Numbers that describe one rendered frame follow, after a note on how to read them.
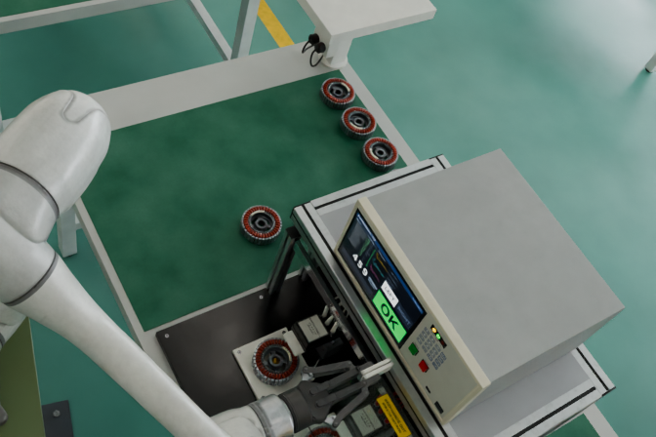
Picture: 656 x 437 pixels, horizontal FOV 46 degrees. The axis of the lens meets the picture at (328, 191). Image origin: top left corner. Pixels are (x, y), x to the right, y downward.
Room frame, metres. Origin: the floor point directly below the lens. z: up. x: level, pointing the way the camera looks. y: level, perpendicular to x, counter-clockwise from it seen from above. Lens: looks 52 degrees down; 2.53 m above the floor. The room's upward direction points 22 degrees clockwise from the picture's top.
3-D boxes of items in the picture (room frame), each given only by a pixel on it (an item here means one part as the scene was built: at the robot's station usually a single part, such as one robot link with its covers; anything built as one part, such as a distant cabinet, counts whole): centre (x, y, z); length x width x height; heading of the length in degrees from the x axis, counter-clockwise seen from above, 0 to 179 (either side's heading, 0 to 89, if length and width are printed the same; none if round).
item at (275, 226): (1.17, 0.13, 0.77); 0.11 x 0.11 x 0.04
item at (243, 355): (0.80, -0.04, 0.78); 0.15 x 0.15 x 0.01; 49
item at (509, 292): (0.95, -0.35, 1.22); 0.44 x 0.39 x 0.20; 49
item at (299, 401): (0.57, -0.11, 1.18); 0.09 x 0.08 x 0.07; 138
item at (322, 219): (0.96, -0.34, 1.09); 0.68 x 0.44 x 0.05; 49
